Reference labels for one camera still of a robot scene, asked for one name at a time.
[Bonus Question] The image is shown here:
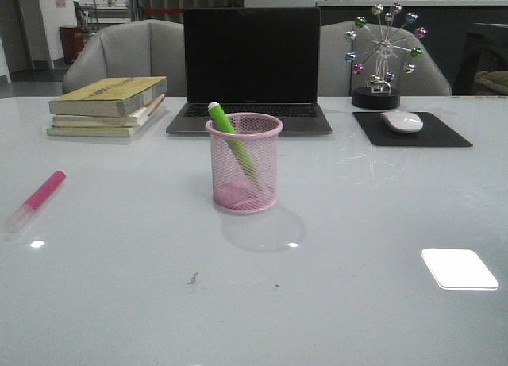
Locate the green highlighter pen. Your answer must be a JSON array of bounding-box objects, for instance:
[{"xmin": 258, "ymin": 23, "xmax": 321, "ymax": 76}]
[{"xmin": 207, "ymin": 101, "xmax": 265, "ymax": 192}]

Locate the pink highlighter pen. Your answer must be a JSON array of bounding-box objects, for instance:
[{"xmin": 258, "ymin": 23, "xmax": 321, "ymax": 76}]
[{"xmin": 5, "ymin": 170, "xmax": 67, "ymax": 234}]

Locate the pink mesh pen holder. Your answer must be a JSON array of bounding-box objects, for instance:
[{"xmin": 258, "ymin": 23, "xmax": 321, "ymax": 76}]
[{"xmin": 206, "ymin": 113, "xmax": 283, "ymax": 214}]

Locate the grey laptop computer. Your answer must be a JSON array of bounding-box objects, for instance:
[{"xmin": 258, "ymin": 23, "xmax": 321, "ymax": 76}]
[{"xmin": 166, "ymin": 7, "xmax": 332, "ymax": 137}]

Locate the white middle book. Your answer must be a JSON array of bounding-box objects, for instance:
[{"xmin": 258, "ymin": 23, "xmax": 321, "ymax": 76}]
[{"xmin": 52, "ymin": 95, "xmax": 165, "ymax": 127}]

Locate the ferris wheel desk toy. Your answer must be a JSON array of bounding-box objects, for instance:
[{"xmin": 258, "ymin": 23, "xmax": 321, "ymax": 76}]
[{"xmin": 344, "ymin": 2, "xmax": 423, "ymax": 110}]

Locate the grey right chair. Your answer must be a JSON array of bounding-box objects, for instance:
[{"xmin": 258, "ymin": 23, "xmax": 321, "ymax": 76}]
[{"xmin": 318, "ymin": 21, "xmax": 452, "ymax": 97}]

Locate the grey chair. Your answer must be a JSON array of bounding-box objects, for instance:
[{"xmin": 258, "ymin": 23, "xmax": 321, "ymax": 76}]
[
  {"xmin": 62, "ymin": 19, "xmax": 187, "ymax": 97},
  {"xmin": 318, "ymin": 21, "xmax": 452, "ymax": 97}
]

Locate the white computer mouse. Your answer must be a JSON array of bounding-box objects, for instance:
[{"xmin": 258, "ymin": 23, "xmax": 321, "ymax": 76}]
[{"xmin": 380, "ymin": 110, "xmax": 424, "ymax": 133}]

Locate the grey left chair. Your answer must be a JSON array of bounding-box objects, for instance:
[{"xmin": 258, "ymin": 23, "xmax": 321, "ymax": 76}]
[{"xmin": 62, "ymin": 19, "xmax": 187, "ymax": 97}]

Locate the yellow top book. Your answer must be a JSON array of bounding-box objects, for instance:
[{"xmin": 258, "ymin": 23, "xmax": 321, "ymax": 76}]
[{"xmin": 49, "ymin": 76, "xmax": 167, "ymax": 117}]

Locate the black mouse pad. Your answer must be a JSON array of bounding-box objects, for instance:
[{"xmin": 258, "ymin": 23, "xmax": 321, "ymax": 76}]
[{"xmin": 353, "ymin": 112, "xmax": 473, "ymax": 148}]

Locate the bottom book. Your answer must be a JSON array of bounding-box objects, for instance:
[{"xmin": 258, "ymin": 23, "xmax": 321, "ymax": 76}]
[{"xmin": 45, "ymin": 122, "xmax": 147, "ymax": 137}]

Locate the red trash bin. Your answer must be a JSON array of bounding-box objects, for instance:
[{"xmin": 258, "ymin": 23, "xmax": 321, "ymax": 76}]
[{"xmin": 59, "ymin": 25, "xmax": 84, "ymax": 64}]

